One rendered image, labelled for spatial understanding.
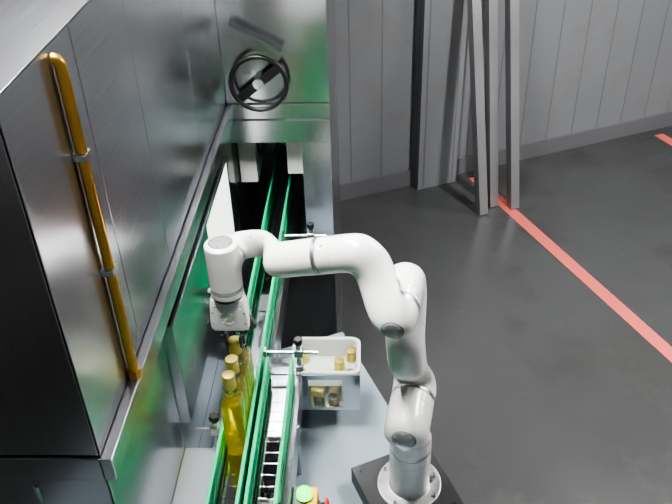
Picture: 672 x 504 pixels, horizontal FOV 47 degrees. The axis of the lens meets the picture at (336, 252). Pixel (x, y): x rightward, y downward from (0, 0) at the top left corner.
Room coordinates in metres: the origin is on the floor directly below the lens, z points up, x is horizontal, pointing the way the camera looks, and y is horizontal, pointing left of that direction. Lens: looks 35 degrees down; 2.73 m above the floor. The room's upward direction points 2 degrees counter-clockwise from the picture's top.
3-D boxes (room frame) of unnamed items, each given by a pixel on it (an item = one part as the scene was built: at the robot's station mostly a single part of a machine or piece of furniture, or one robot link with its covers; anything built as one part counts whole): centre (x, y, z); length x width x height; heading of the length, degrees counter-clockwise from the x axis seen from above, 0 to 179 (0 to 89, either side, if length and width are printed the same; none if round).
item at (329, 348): (1.87, 0.04, 0.97); 0.22 x 0.17 x 0.09; 87
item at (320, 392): (1.87, 0.07, 0.92); 0.27 x 0.17 x 0.15; 87
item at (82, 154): (1.22, 0.44, 1.93); 0.03 x 0.03 x 0.72; 87
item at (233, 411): (1.46, 0.29, 1.16); 0.06 x 0.06 x 0.21; 88
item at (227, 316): (1.58, 0.28, 1.46); 0.10 x 0.07 x 0.11; 86
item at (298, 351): (1.76, 0.15, 1.12); 0.17 x 0.03 x 0.12; 87
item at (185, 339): (1.92, 0.40, 1.32); 0.90 x 0.03 x 0.34; 177
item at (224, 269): (1.58, 0.28, 1.60); 0.09 x 0.08 x 0.13; 164
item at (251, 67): (2.58, 0.25, 1.66); 0.21 x 0.05 x 0.21; 87
